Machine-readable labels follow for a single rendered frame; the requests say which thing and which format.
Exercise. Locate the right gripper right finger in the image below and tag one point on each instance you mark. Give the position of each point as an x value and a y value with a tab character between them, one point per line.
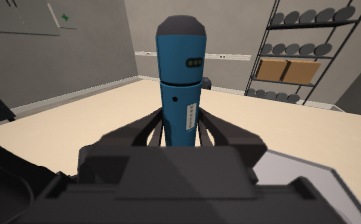
249	145

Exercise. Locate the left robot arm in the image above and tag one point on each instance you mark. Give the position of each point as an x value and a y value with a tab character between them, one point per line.
21	182

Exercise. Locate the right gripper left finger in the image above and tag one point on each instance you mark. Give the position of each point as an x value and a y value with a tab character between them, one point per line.
137	132

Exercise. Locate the dark blue nut driver barrel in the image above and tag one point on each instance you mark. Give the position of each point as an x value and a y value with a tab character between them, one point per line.
180	44

